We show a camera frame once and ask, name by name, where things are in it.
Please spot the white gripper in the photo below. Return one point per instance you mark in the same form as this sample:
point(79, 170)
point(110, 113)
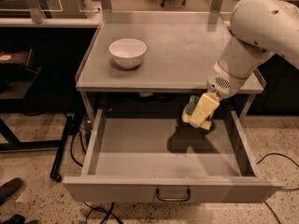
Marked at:
point(221, 83)

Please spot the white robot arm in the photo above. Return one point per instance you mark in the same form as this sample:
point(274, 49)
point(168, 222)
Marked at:
point(261, 29)

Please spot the black drawer handle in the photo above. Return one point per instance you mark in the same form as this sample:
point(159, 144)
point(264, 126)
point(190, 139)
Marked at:
point(173, 199)

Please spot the grey metal cabinet table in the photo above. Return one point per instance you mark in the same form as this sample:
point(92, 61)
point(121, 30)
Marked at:
point(181, 45)

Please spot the white horizontal rail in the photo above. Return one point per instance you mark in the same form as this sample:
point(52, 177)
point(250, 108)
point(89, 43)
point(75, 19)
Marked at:
point(49, 23)

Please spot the black shoe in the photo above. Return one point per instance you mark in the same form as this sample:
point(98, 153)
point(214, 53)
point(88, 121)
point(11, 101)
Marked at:
point(10, 188)

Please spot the open grey top drawer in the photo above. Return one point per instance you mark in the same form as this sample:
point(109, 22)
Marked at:
point(128, 159)

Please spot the white ceramic bowl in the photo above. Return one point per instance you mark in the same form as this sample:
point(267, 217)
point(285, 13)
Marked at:
point(128, 53)

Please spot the green and yellow sponge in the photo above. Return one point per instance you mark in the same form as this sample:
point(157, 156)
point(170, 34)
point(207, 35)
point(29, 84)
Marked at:
point(189, 108)

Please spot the black side cart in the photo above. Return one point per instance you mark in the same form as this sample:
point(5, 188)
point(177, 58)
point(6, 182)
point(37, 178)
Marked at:
point(17, 77)

